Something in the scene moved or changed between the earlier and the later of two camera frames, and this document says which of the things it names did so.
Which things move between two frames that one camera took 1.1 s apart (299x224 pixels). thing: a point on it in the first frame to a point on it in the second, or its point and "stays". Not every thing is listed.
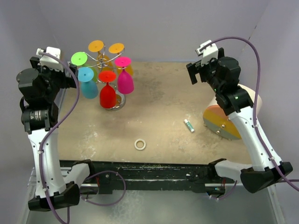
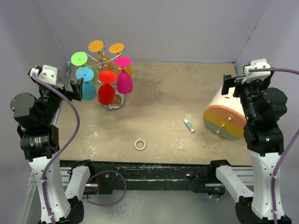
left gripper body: (56, 77) to (48, 94)
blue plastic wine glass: (89, 88) stays
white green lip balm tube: (189, 125) stays
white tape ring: (140, 148) stays
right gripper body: (207, 72) to (249, 92)
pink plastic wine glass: (125, 83) stays
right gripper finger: (193, 70) to (229, 81)
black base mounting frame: (141, 175) stays
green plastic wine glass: (80, 59) stays
